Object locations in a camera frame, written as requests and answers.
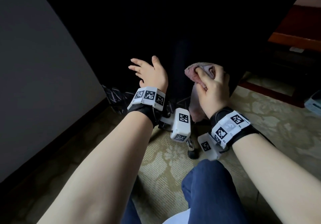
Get left wrist marker band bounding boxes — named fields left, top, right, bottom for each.
left=126, top=86, right=168, bottom=128

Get pale blue basket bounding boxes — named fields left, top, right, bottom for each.
left=304, top=91, right=321, bottom=118

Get wrist marker band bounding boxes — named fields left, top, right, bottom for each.
left=126, top=86, right=168, bottom=128
left=209, top=107, right=260, bottom=149

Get person's right hand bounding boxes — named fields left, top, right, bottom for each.
left=195, top=64, right=231, bottom=119

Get person's left forearm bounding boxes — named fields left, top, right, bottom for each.
left=36, top=111, right=154, bottom=224

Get white fabric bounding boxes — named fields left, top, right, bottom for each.
left=162, top=209, right=191, bottom=224

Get right wrist marker band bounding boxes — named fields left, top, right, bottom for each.
left=209, top=107, right=260, bottom=149

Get blue trousers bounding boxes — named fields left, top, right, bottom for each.
left=120, top=159, right=249, bottom=224

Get person's left hand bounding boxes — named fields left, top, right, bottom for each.
left=128, top=55, right=169, bottom=93

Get pink cleaning cloth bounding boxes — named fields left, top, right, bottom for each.
left=184, top=62, right=217, bottom=123

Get person's right forearm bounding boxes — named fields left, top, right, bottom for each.
left=232, top=134, right=321, bottom=224

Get black office chair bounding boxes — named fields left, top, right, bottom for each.
left=32, top=0, right=313, bottom=159

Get red wooden table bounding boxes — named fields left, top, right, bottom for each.
left=238, top=0, right=321, bottom=108

